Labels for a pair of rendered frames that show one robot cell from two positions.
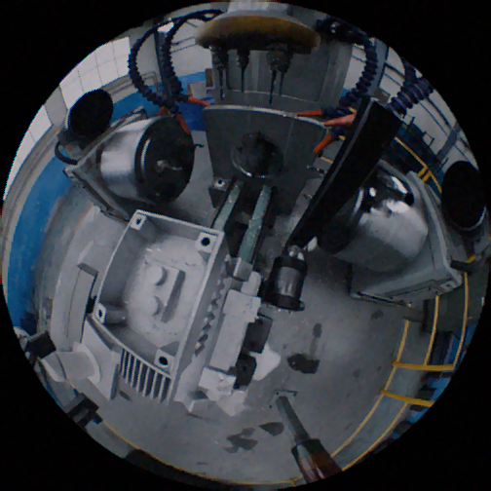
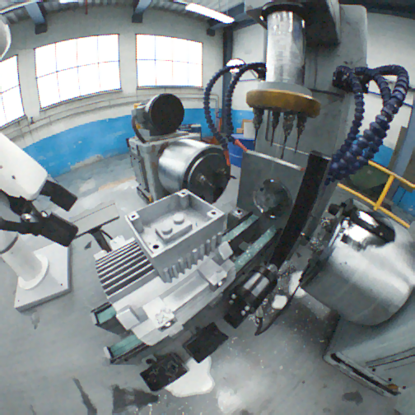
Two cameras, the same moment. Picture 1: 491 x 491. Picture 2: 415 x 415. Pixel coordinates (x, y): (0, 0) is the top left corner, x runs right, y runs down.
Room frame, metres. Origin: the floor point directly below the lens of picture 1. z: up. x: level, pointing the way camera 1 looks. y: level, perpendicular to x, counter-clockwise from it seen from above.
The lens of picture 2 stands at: (-0.11, -0.06, 1.28)
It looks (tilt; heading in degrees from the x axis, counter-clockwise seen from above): 36 degrees down; 32
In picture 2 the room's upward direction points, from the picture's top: straight up
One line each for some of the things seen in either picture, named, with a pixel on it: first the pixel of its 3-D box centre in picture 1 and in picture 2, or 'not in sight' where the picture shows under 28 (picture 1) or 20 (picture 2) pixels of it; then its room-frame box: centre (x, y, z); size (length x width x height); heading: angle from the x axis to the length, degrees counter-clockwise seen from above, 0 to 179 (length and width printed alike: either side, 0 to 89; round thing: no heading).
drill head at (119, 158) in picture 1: (138, 161); (187, 169); (0.36, 0.35, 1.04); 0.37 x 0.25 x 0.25; 74
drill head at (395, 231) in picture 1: (376, 217); (364, 267); (0.17, -0.31, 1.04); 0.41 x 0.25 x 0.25; 74
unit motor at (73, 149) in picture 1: (85, 150); (151, 137); (0.41, 0.63, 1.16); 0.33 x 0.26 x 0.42; 74
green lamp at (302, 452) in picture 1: (309, 452); not in sight; (-0.34, -0.13, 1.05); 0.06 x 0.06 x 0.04
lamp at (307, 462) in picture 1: (316, 463); not in sight; (-0.34, -0.13, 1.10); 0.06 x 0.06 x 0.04
